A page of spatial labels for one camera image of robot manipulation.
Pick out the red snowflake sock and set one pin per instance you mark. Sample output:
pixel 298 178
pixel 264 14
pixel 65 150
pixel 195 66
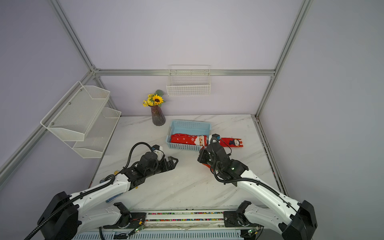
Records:
pixel 190 140

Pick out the dark glass vase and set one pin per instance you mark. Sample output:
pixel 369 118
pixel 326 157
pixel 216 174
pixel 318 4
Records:
pixel 158 117

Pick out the white mesh upper shelf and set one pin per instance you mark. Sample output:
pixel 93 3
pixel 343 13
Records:
pixel 74 115

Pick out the white mesh lower shelf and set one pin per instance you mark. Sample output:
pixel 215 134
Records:
pixel 95 143

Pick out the white wire wall basket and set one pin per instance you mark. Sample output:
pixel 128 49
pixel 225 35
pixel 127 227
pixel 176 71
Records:
pixel 189 80

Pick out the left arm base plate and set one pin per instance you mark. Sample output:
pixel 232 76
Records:
pixel 127 220

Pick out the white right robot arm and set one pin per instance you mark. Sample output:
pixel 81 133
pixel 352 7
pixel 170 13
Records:
pixel 284 215

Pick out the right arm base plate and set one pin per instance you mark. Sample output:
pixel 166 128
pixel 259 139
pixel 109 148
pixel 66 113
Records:
pixel 237 218

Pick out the light blue plastic basket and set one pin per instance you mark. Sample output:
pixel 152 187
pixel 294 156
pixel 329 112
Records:
pixel 189 128

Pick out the yellow sunflower bouquet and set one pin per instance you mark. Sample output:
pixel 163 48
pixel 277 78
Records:
pixel 154 99

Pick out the white mesh shelf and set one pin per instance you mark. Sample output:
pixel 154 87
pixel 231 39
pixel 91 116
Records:
pixel 95 143
pixel 74 115

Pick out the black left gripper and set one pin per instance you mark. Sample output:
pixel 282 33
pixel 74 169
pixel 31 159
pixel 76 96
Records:
pixel 166 167

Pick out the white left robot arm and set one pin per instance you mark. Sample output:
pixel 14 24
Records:
pixel 95 208

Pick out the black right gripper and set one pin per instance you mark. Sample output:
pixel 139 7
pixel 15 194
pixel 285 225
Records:
pixel 204 153

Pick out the yellow blue sock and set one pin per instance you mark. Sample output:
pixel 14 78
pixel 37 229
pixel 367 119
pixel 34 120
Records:
pixel 112 198

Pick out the aluminium front rail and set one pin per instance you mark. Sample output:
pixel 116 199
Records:
pixel 178 221

